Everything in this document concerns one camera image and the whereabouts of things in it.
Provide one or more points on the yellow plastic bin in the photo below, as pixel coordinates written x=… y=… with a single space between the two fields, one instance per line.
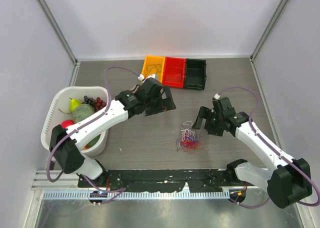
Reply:
x=154 y=65

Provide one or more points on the white plastic basket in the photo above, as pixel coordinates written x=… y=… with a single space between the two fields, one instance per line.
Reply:
x=61 y=104

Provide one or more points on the white slotted cable duct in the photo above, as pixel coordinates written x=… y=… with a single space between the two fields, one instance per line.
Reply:
x=90 y=194

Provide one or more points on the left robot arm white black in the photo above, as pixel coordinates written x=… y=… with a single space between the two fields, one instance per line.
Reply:
x=66 y=144

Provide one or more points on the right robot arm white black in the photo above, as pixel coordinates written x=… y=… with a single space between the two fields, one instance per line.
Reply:
x=285 y=179

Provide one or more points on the green yellow pear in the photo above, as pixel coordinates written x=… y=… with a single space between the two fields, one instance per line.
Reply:
x=73 y=104

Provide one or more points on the red apple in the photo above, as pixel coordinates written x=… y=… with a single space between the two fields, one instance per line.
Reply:
x=65 y=124

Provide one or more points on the red plastic bin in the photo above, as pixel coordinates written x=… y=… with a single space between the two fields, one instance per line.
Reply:
x=174 y=72

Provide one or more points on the dark red grape bunch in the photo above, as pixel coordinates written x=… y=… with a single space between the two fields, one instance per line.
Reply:
x=96 y=103

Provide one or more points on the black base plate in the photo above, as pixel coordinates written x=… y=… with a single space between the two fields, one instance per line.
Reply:
x=167 y=180

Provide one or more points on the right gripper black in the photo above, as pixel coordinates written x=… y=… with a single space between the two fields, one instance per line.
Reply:
x=206 y=113

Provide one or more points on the black plastic bin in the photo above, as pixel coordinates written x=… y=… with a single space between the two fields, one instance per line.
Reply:
x=195 y=74

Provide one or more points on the green melon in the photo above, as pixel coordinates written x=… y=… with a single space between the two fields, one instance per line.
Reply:
x=81 y=112

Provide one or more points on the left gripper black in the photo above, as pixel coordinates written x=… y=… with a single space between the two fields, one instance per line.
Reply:
x=165 y=104

